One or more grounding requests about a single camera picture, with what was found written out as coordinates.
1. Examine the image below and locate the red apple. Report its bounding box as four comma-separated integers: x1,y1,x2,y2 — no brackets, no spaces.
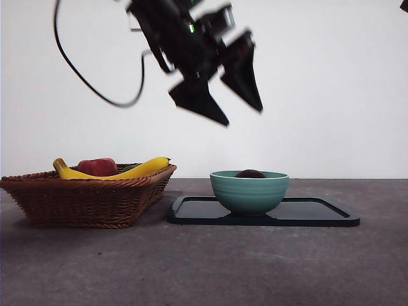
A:
78,158,118,176

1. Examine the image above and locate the white wall power socket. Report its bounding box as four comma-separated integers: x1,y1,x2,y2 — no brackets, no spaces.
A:
130,9,144,33

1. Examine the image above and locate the dark purple plum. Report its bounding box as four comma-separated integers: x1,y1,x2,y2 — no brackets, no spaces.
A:
234,169,267,179

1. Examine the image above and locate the black cable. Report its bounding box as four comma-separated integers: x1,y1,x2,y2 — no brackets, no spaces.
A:
53,0,154,108

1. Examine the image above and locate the yellow banana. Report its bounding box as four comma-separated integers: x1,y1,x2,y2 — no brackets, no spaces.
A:
52,156,172,180

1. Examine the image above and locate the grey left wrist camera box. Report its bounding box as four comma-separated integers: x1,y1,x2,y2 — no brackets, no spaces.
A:
194,4,237,38

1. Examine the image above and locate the teal ceramic bowl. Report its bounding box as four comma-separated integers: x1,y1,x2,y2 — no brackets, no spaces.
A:
209,170,290,218

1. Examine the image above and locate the black rectangular tray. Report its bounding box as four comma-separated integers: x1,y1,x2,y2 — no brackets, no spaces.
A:
167,196,361,228

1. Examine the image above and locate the brown wicker basket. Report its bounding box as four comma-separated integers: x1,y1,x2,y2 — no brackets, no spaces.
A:
0,164,178,229

